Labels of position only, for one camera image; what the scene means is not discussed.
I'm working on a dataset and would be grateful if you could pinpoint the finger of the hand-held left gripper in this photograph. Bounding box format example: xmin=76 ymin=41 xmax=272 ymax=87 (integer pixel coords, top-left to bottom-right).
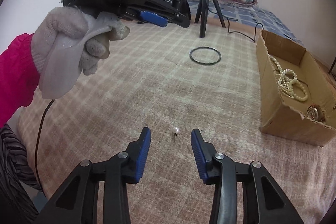
xmin=123 ymin=4 xmax=190 ymax=29
xmin=136 ymin=10 xmax=168 ymax=28

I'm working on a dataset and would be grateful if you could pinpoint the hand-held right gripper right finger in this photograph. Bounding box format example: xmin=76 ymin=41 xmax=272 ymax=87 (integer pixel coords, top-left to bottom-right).
xmin=190 ymin=128 xmax=305 ymax=224

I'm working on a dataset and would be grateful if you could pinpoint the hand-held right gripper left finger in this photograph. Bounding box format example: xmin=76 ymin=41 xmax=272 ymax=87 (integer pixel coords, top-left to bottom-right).
xmin=34 ymin=127 xmax=152 ymax=224

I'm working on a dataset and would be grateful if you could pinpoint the cardboard box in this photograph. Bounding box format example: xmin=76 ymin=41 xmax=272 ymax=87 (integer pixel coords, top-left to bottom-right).
xmin=256 ymin=30 xmax=336 ymax=148

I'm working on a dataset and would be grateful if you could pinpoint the pearl necklace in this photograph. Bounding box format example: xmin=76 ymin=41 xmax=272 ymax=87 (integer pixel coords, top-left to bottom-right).
xmin=268 ymin=54 xmax=299 ymax=98

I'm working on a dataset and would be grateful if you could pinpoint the pale green bead bracelet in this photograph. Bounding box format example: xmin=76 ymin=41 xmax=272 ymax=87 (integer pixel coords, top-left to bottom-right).
xmin=286 ymin=80 xmax=309 ymax=103

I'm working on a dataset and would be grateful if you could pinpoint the brown strap wristwatch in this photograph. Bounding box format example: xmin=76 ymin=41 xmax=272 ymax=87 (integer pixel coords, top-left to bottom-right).
xmin=306 ymin=105 xmax=326 ymax=122

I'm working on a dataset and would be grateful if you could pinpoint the person's left forearm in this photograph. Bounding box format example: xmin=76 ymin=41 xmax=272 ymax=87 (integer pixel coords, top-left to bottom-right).
xmin=0 ymin=33 xmax=40 ymax=128

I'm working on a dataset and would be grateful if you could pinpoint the person's left hand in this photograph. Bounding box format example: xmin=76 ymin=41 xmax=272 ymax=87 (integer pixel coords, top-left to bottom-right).
xmin=31 ymin=5 xmax=131 ymax=76

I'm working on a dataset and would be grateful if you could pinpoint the black tripod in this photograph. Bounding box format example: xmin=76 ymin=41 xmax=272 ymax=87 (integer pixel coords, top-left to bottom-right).
xmin=194 ymin=0 xmax=226 ymax=39

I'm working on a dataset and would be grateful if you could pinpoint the black bangle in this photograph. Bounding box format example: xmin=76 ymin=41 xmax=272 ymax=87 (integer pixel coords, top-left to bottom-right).
xmin=189 ymin=47 xmax=222 ymax=66

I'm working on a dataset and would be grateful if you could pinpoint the blue patterned bedsheet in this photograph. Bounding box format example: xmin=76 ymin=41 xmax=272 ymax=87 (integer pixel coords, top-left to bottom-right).
xmin=188 ymin=2 xmax=305 ymax=46

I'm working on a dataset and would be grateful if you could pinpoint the striped dark clothing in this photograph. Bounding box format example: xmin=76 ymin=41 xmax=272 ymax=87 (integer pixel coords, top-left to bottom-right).
xmin=0 ymin=123 xmax=44 ymax=224

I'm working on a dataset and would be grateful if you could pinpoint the black ring light cable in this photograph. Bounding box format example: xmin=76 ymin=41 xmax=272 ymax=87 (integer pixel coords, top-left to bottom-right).
xmin=227 ymin=18 xmax=264 ymax=43

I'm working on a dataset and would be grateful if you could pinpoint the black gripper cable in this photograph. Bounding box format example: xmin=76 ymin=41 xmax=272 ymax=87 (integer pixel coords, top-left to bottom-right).
xmin=35 ymin=0 xmax=125 ymax=189

